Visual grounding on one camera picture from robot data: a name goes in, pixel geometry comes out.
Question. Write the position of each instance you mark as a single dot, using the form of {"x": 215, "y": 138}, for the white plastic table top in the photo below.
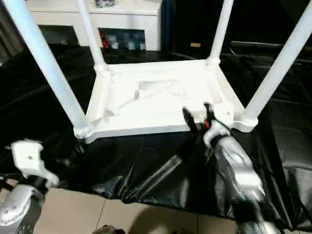
{"x": 156, "y": 97}

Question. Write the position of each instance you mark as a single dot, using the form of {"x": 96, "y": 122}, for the white plastic table leg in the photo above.
{"x": 90, "y": 31}
{"x": 220, "y": 31}
{"x": 278, "y": 68}
{"x": 48, "y": 63}

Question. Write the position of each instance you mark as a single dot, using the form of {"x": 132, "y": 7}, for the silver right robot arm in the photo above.
{"x": 239, "y": 165}

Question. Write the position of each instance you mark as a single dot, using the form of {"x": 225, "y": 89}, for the small tan box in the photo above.
{"x": 195, "y": 45}

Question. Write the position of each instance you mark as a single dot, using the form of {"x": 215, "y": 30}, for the black side table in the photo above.
{"x": 268, "y": 47}

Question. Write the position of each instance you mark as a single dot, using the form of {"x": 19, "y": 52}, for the white glass-door cabinet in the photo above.
{"x": 136, "y": 19}

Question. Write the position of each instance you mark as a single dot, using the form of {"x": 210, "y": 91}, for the dark robot left foot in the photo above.
{"x": 108, "y": 230}

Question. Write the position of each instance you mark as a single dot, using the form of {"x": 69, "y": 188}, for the small grey bundle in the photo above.
{"x": 105, "y": 3}

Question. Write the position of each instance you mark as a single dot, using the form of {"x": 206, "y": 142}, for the black work mat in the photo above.
{"x": 44, "y": 107}

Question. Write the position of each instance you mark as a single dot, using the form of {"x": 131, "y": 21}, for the grey window curtain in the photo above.
{"x": 9, "y": 34}

